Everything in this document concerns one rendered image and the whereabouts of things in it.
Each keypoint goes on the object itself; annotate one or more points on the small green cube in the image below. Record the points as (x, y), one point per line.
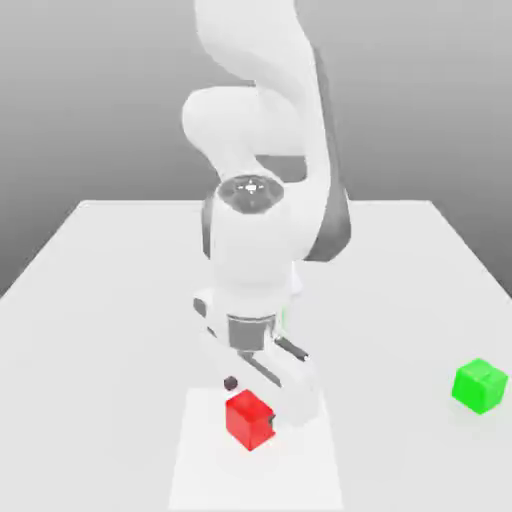
(478, 386)

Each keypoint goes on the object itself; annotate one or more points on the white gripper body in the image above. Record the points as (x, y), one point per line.
(294, 394)

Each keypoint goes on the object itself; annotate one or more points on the small red cube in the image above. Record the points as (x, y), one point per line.
(248, 420)

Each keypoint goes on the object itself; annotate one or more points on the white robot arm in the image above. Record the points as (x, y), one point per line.
(252, 240)

